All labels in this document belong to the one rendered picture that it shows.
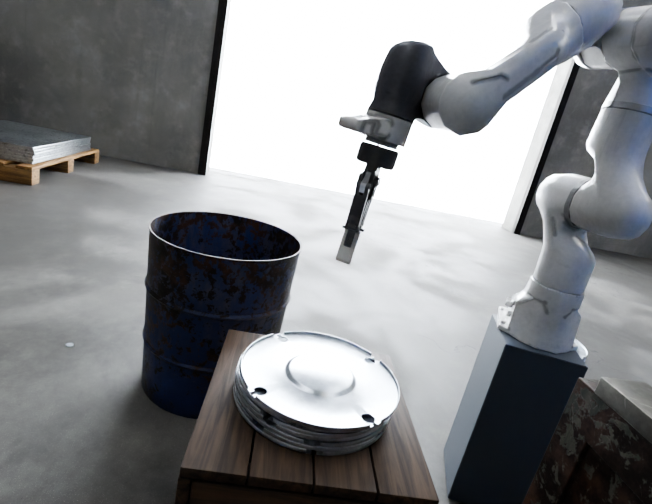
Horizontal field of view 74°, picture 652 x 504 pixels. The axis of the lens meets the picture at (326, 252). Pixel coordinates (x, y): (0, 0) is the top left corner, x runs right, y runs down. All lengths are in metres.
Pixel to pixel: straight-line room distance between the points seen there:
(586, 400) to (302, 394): 0.41
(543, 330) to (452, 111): 0.57
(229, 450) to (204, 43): 4.32
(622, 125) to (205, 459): 0.97
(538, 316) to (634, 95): 0.49
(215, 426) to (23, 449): 0.61
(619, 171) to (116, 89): 4.47
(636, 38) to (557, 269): 0.46
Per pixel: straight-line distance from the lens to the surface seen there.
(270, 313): 1.17
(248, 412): 0.76
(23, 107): 5.25
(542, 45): 0.86
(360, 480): 0.73
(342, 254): 0.86
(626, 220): 1.01
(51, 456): 1.24
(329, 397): 0.77
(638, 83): 1.08
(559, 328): 1.12
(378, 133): 0.79
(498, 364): 1.09
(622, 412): 0.56
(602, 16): 0.99
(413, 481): 0.76
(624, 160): 1.06
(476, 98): 0.76
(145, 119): 4.86
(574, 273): 1.08
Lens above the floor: 0.84
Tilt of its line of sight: 17 degrees down
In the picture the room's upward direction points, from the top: 13 degrees clockwise
